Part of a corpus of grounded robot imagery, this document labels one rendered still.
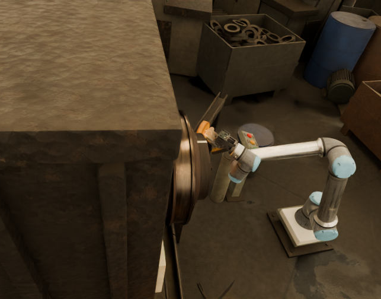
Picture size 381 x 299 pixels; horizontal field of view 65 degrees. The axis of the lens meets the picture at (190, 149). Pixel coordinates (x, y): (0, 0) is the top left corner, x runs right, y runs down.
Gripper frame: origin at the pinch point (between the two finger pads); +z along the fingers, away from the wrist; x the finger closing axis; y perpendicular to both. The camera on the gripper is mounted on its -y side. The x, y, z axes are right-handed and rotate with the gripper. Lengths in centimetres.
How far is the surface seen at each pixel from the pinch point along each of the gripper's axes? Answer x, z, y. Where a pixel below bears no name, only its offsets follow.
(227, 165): -28, -28, -41
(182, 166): 63, -2, 39
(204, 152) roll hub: 48, -6, 36
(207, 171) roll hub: 53, -11, 33
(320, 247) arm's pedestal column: -29, -125, -59
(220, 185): -28, -34, -63
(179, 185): 67, -5, 35
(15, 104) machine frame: 106, 21, 82
